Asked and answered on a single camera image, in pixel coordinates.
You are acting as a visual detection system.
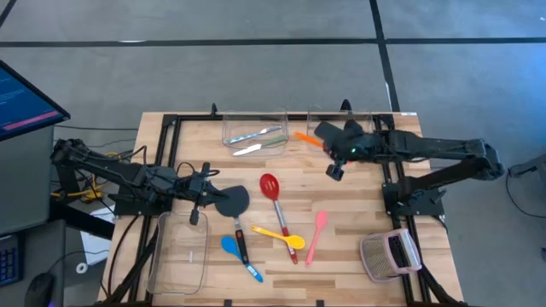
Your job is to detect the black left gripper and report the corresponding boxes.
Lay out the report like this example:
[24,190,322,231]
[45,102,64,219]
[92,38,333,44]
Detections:
[170,161,229,226]

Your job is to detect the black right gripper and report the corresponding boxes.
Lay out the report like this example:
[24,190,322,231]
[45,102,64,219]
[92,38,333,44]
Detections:
[315,119,379,182]

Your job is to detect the orange silicone spatula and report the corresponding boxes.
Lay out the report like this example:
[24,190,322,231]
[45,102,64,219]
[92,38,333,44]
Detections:
[293,130,328,150]

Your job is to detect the black turner spatula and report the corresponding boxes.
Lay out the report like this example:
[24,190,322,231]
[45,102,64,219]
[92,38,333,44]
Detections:
[213,184,253,266]

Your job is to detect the blue silicone spoon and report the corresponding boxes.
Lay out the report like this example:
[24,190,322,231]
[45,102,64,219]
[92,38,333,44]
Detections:
[220,235,264,284]

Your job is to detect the knife with green handle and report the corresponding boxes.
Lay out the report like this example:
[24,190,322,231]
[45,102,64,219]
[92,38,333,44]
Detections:
[232,135,288,157]

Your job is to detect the red slotted spoon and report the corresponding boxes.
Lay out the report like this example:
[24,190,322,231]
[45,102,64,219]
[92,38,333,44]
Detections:
[258,172,299,265]

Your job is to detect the pink silicone spatula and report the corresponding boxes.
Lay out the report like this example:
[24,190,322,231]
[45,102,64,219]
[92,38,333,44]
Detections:
[304,210,329,268]

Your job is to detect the knife with white striped handle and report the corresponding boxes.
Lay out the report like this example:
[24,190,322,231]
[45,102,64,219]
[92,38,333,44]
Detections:
[224,125,283,146]

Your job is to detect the yellow silicone spoon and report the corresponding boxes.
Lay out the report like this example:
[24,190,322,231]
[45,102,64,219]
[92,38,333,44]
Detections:
[250,224,307,251]

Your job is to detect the clear plastic bin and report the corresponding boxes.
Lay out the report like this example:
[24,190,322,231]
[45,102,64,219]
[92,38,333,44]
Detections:
[305,105,377,150]
[146,211,211,296]
[221,109,291,158]

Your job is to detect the pink mesh utensil caddy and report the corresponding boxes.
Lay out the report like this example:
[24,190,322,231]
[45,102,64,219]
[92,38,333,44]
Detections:
[359,228,423,284]

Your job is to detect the white paper sheet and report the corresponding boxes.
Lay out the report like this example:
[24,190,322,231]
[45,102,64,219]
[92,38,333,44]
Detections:
[79,204,116,266]

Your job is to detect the black computer mouse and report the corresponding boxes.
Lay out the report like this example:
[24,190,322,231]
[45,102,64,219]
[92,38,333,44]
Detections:
[24,272,56,307]

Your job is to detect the monitor with blue screen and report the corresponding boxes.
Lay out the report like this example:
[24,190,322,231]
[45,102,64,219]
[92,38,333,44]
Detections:
[0,59,72,142]

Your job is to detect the black computer keyboard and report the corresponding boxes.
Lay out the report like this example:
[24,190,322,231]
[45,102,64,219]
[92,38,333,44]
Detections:
[0,233,25,287]

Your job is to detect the black aluminium table frame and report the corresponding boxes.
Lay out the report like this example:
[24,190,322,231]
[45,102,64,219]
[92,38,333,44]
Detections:
[102,101,466,307]

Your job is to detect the yellow cable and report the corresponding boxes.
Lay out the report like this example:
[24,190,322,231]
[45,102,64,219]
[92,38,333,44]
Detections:
[50,152,120,202]

